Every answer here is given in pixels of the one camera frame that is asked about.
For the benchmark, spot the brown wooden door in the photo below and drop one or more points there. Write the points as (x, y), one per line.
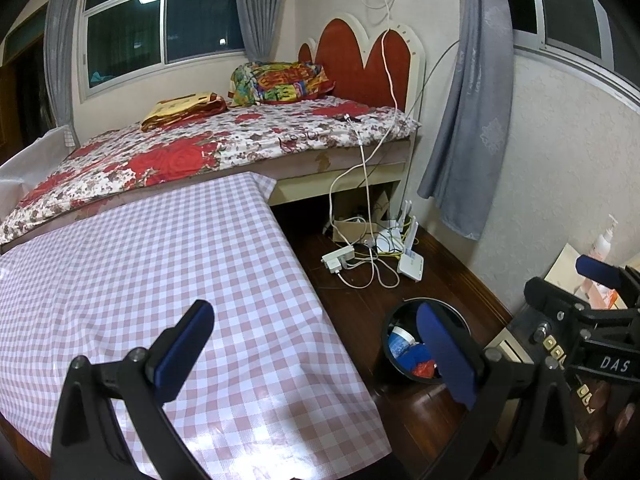
(15, 100)

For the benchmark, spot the black trash bin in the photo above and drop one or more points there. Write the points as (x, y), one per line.
(400, 316)

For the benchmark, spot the grey window curtain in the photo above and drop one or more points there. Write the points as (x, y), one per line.
(255, 10)
(62, 60)

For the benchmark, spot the large sliding window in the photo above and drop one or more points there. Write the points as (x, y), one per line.
(125, 30)

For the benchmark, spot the upright white router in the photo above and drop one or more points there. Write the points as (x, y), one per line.
(387, 240)

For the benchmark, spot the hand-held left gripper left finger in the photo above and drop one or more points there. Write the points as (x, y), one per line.
(185, 350)

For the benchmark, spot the cardboard box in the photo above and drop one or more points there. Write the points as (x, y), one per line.
(360, 202)

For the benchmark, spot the bed with floral quilt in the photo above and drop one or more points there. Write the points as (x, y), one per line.
(200, 145)

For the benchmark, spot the red heart headboard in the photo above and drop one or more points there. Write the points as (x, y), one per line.
(345, 60)

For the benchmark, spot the blue patterned paper cup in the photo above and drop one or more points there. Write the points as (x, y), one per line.
(400, 342)

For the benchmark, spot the pink checkered tablecloth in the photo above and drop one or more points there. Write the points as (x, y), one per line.
(150, 260)

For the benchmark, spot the white cabinet top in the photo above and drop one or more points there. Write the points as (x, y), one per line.
(565, 265)

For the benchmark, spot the colourful printed pillow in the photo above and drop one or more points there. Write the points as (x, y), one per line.
(280, 82)

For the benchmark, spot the long grey patterned curtain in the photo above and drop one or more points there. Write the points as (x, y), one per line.
(470, 110)

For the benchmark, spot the orange print leaflet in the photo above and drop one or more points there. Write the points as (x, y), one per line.
(600, 296)

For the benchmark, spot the white pump bottle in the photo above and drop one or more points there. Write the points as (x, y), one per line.
(602, 247)

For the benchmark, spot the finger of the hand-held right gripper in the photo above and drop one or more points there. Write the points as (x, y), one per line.
(597, 270)
(550, 297)

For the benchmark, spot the white power strip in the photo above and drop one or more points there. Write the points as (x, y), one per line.
(337, 259)

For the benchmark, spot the white plastic sheet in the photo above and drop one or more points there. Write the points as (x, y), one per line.
(25, 165)

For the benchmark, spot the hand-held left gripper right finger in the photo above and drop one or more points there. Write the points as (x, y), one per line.
(445, 355)

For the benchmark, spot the flat white router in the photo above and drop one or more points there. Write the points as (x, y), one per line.
(411, 265)

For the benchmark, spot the yellow red folded blanket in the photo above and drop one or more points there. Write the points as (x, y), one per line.
(180, 107)

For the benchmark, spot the person's right hand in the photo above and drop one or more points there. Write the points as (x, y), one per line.
(625, 417)

